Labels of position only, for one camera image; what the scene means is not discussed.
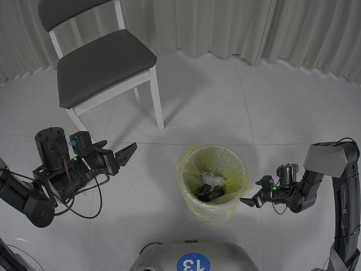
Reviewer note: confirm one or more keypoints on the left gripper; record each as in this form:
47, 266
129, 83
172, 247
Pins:
79, 176

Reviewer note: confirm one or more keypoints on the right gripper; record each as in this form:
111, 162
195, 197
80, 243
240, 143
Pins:
269, 198

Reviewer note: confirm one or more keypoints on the yellow plastic bag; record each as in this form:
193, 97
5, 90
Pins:
238, 174

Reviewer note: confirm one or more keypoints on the black plastic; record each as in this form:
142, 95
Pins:
204, 193
218, 192

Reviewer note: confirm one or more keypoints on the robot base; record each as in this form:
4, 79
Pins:
158, 258

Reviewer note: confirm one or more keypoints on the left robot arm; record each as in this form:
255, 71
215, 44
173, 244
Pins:
17, 190

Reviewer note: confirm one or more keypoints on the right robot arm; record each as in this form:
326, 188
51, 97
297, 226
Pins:
324, 157

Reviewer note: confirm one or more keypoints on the white trash bin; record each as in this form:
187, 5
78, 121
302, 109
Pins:
214, 207

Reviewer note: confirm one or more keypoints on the white printed wrapper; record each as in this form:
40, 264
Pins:
211, 178

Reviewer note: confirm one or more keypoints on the white chair with grey cushions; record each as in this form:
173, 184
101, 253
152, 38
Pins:
104, 66

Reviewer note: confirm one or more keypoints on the cream curtain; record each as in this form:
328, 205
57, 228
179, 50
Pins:
197, 15
316, 24

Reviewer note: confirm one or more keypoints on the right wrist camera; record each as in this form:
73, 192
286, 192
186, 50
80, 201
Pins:
266, 183

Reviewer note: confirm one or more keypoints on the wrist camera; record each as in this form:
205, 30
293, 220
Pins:
80, 141
266, 183

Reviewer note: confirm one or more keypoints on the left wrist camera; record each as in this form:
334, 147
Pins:
80, 141

